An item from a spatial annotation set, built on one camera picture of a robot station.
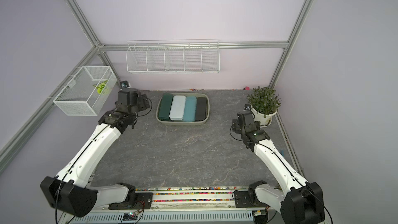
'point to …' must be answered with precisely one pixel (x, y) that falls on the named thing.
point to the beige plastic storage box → (183, 123)
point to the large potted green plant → (264, 102)
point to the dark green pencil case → (165, 107)
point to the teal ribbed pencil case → (189, 111)
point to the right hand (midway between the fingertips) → (244, 121)
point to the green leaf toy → (100, 86)
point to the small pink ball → (247, 88)
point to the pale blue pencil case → (177, 108)
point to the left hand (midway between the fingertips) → (136, 100)
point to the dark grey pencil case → (200, 112)
